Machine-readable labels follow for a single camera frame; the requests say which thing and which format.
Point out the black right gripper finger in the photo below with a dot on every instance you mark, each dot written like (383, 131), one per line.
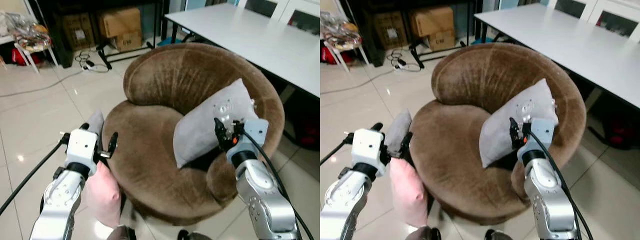
(512, 129)
(518, 142)
(218, 129)
(225, 142)

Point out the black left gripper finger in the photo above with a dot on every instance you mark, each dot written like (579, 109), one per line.
(113, 142)
(406, 141)
(377, 126)
(84, 126)

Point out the light grey square pillow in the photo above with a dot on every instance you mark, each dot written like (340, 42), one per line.
(500, 127)
(200, 125)

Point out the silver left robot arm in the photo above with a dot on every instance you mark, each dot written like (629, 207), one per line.
(60, 200)
(345, 202)

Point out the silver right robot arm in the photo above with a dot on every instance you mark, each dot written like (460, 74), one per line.
(262, 195)
(547, 195)

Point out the small grey pillow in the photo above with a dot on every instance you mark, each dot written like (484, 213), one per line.
(398, 125)
(96, 122)

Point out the pink pillow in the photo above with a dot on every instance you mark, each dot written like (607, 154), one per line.
(104, 195)
(407, 192)

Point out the brown round velvet sofa chair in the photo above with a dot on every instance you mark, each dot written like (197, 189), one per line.
(165, 80)
(470, 80)

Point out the black and red object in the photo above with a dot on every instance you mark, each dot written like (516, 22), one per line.
(617, 131)
(306, 125)

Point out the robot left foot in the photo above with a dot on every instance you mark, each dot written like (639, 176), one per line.
(424, 234)
(122, 233)

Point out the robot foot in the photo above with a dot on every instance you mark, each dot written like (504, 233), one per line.
(192, 235)
(424, 234)
(122, 233)
(499, 235)

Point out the red bag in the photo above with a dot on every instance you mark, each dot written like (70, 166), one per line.
(20, 56)
(330, 55)

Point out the white table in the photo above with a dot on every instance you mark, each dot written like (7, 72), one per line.
(575, 50)
(260, 45)

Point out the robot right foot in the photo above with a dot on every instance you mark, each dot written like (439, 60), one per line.
(499, 235)
(192, 235)

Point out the dark brown labelled cardboard box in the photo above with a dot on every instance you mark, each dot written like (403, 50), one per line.
(390, 30)
(77, 31)

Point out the small brown cardboard box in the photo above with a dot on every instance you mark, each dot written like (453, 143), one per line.
(129, 41)
(441, 41)

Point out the white chair with clutter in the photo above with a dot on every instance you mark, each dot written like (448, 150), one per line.
(340, 35)
(27, 37)

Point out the large brown cardboard box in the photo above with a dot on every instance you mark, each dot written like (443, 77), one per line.
(432, 20)
(120, 21)

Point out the white dining chair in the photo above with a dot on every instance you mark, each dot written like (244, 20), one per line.
(575, 7)
(305, 20)
(262, 9)
(617, 20)

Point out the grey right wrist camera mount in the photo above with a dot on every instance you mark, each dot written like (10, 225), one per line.
(254, 132)
(542, 131)

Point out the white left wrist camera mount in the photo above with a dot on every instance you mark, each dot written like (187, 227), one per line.
(367, 147)
(81, 147)

